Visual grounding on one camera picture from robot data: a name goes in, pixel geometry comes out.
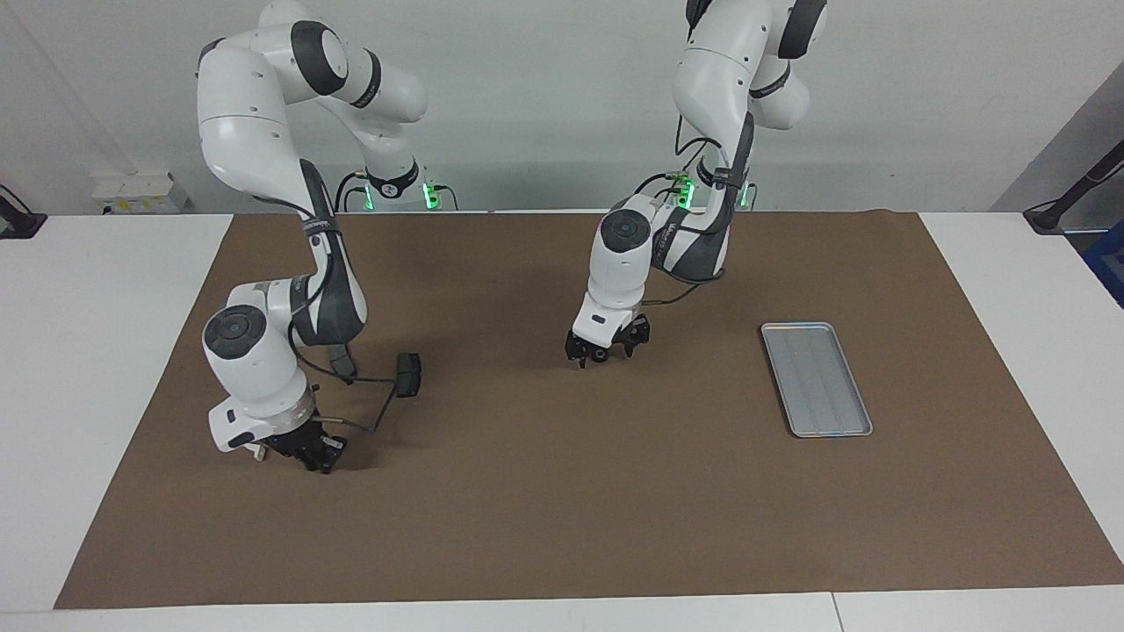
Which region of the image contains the black clamp stand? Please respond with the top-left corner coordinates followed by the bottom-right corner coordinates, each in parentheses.
top-left (0, 184), bottom-right (47, 240)

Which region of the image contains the black angled stand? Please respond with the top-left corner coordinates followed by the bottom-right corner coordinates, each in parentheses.
top-left (1023, 140), bottom-right (1124, 236)

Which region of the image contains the brown table mat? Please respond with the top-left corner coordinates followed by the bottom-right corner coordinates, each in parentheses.
top-left (54, 211), bottom-right (1124, 609)

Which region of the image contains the black arm base cable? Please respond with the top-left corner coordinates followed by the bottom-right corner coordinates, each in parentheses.
top-left (632, 169), bottom-right (699, 207)

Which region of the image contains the silver metal tray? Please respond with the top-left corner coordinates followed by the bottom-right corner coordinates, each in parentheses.
top-left (760, 321), bottom-right (874, 439)

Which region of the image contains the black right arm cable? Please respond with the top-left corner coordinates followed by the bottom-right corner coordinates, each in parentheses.
top-left (299, 202), bottom-right (400, 435)

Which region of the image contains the blue object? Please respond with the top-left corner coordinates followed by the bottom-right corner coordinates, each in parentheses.
top-left (1082, 219), bottom-right (1124, 308)

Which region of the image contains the white wall box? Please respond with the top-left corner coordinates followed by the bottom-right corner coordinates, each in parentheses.
top-left (92, 171), bottom-right (190, 216)

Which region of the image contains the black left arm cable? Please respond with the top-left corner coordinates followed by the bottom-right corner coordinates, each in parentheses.
top-left (632, 114), bottom-right (747, 308)

